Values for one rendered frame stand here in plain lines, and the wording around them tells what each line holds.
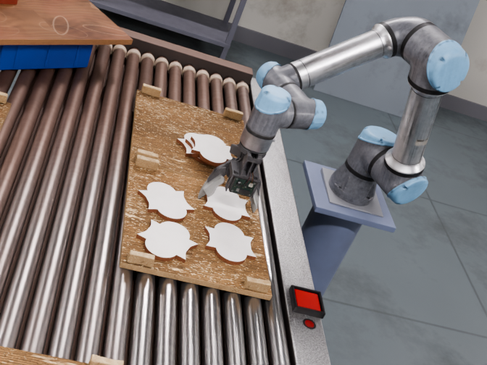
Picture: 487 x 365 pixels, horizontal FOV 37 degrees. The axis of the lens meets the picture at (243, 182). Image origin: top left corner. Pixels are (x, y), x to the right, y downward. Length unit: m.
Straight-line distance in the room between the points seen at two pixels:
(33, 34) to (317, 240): 1.06
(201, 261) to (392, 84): 4.04
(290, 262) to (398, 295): 1.87
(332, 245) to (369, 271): 1.35
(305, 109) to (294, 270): 0.40
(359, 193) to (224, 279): 0.75
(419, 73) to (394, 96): 3.69
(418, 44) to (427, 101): 0.16
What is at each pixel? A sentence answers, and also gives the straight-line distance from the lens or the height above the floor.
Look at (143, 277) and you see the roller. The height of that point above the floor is 0.92.
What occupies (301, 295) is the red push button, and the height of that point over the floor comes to 0.93.
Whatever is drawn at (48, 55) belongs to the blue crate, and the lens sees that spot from 2.25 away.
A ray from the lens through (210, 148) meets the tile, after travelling 2.03.
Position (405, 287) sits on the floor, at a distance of 3.74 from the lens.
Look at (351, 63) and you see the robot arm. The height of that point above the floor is 1.35.
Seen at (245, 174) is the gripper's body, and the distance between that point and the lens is 1.75.
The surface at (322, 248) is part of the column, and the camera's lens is 2.36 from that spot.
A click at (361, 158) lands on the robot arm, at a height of 1.03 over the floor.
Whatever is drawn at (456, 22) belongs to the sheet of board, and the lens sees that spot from 5.67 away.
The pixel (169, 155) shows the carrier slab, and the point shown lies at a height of 0.94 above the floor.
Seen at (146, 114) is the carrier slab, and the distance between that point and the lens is 2.16.
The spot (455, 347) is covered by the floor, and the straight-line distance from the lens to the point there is 3.57.
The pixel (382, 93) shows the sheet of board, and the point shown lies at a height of 0.12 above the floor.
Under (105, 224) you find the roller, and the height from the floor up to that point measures 0.92.
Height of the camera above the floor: 1.93
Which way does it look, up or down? 30 degrees down
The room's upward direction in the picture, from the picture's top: 23 degrees clockwise
